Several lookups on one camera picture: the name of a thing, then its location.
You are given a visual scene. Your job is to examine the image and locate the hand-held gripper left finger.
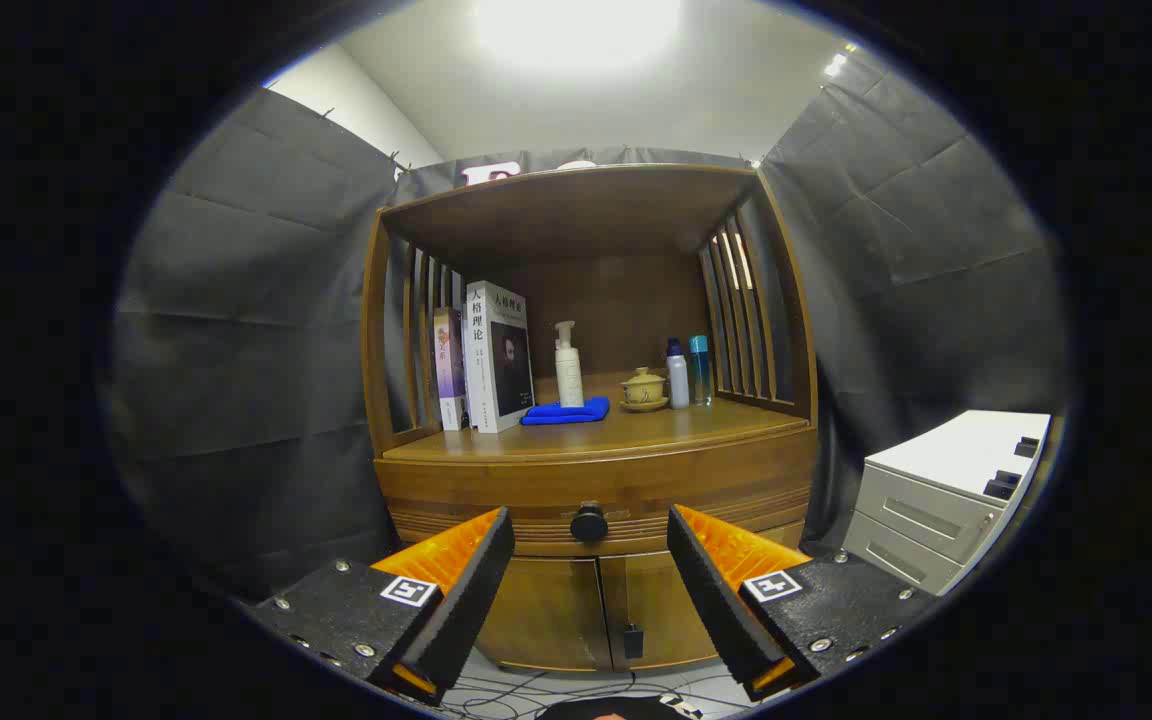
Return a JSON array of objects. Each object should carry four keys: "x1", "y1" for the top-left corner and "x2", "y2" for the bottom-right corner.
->
[{"x1": 254, "y1": 506, "x2": 516, "y2": 707}]

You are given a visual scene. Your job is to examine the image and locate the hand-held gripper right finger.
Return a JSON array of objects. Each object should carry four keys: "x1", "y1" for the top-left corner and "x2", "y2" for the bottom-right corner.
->
[{"x1": 667, "y1": 504, "x2": 937, "y2": 703}]

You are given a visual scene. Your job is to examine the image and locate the wooden drawer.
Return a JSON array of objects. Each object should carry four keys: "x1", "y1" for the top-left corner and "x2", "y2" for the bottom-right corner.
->
[{"x1": 376, "y1": 450, "x2": 817, "y2": 559}]

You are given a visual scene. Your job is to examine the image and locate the wooden cabinet door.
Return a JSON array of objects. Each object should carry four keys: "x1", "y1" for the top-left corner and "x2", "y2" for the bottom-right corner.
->
[
  {"x1": 476, "y1": 555, "x2": 613, "y2": 673},
  {"x1": 598, "y1": 520, "x2": 807, "y2": 669}
]

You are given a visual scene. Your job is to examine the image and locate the wooden countertop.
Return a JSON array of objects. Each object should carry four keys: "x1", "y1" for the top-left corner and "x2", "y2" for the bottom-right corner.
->
[{"x1": 383, "y1": 372, "x2": 809, "y2": 463}]

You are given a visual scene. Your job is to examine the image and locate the white filing cabinet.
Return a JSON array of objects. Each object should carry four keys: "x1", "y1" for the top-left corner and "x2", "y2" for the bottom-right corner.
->
[{"x1": 841, "y1": 410, "x2": 1052, "y2": 597}]

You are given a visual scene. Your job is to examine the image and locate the wooden cabinet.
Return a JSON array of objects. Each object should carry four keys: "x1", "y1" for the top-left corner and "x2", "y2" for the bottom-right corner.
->
[{"x1": 361, "y1": 163, "x2": 819, "y2": 673}]

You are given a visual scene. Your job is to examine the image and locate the folded blue cloth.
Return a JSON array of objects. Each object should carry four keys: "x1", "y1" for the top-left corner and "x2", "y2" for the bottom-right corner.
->
[{"x1": 520, "y1": 396, "x2": 611, "y2": 427}]

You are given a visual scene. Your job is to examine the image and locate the white bottle with blue cap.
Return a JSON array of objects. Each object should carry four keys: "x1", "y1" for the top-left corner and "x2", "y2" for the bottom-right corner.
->
[{"x1": 665, "y1": 338, "x2": 691, "y2": 410}]

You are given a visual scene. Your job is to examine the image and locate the yellow lidded teacup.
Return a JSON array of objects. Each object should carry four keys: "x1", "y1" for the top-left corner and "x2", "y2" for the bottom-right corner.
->
[{"x1": 620, "y1": 367, "x2": 670, "y2": 413}]

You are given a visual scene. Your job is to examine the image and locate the thin purple book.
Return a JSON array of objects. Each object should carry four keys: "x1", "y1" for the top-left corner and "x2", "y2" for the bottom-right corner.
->
[{"x1": 433, "y1": 307, "x2": 469, "y2": 432}]

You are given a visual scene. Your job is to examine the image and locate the translucent blue bottle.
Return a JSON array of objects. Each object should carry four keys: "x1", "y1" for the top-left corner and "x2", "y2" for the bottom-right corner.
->
[{"x1": 688, "y1": 335, "x2": 713, "y2": 406}]

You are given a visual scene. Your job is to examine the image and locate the thick white book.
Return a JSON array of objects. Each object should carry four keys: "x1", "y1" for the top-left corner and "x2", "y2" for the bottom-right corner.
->
[{"x1": 463, "y1": 281, "x2": 535, "y2": 434}]

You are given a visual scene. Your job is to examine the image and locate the white pump bottle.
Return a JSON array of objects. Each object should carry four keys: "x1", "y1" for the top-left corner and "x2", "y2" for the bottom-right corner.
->
[{"x1": 553, "y1": 321, "x2": 585, "y2": 409}]

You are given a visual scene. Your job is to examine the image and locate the black backdrop cloth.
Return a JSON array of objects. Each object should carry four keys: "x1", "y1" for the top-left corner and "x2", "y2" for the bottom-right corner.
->
[{"x1": 111, "y1": 55, "x2": 1067, "y2": 601}]

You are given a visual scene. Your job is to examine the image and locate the black floor cables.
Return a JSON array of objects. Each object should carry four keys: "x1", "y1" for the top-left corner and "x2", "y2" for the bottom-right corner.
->
[{"x1": 441, "y1": 668, "x2": 737, "y2": 720}]

